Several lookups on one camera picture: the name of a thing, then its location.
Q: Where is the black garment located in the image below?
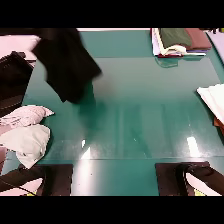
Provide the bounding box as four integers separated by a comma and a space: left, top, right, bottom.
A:
0, 28, 103, 105

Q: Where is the pink garment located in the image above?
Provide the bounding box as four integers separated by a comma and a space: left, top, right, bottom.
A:
0, 105, 55, 128

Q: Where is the pale green garment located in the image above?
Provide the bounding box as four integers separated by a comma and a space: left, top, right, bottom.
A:
0, 123, 52, 170

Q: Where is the dark green garment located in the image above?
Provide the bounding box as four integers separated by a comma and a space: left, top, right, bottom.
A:
159, 28, 193, 49

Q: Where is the dark brown garment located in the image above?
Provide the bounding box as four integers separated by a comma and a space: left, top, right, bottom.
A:
0, 51, 35, 118

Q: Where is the orange garment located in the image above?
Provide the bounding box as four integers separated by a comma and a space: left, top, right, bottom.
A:
213, 117, 224, 138

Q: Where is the maroon garment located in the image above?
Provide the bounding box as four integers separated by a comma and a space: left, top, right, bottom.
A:
184, 28, 213, 52

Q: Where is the lavender garment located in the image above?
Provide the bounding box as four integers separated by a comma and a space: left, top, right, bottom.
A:
206, 30, 224, 58

